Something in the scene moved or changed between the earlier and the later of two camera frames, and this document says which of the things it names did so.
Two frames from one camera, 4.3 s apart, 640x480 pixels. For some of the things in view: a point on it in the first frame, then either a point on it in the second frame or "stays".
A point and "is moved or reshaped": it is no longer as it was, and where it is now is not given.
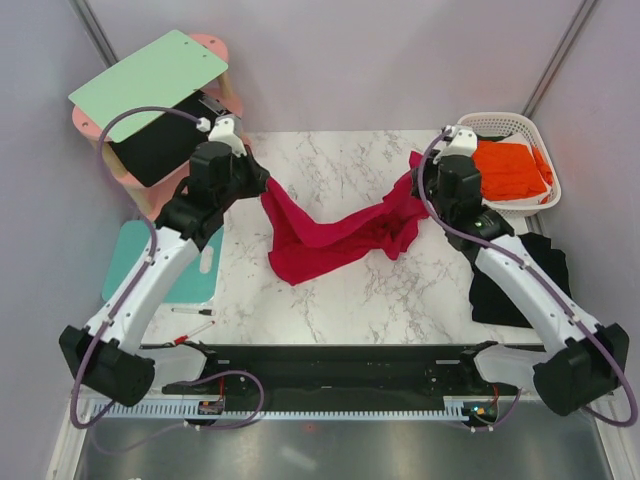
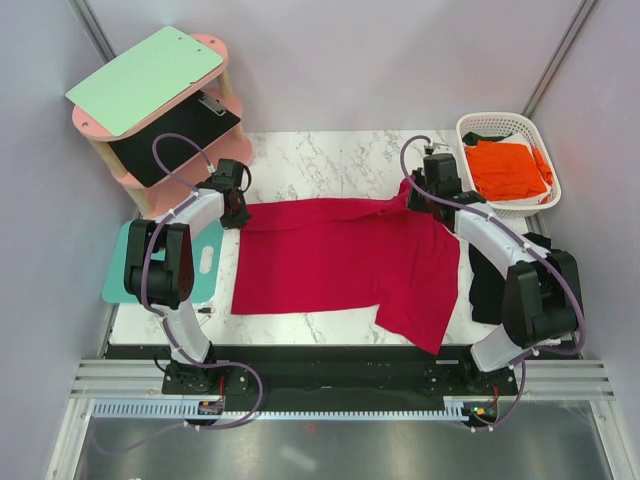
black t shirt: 489,306 stays
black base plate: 342,370 stays
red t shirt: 305,241 is moved or reshaped
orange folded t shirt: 511,170 stays
